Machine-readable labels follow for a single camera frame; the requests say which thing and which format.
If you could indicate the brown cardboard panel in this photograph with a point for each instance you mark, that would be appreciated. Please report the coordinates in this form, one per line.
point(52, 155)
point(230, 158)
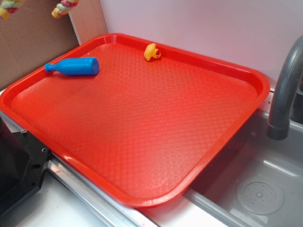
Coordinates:
point(32, 37)

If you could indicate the red plastic tray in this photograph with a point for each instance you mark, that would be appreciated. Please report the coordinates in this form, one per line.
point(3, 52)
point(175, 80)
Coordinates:
point(140, 130)

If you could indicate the yellow rubber duck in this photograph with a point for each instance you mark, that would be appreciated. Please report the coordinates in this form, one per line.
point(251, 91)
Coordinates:
point(152, 52)

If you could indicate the grey toy faucet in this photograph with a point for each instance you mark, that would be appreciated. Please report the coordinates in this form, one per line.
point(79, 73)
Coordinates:
point(287, 102)

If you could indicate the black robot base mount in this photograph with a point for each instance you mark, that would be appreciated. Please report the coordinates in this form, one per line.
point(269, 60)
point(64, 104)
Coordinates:
point(23, 161)

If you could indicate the blue plastic toy bottle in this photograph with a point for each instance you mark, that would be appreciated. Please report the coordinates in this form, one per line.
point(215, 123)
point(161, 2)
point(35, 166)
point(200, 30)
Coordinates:
point(75, 66)

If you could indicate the grey plastic sink basin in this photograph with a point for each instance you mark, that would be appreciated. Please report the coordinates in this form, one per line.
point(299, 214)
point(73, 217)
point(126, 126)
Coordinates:
point(254, 181)

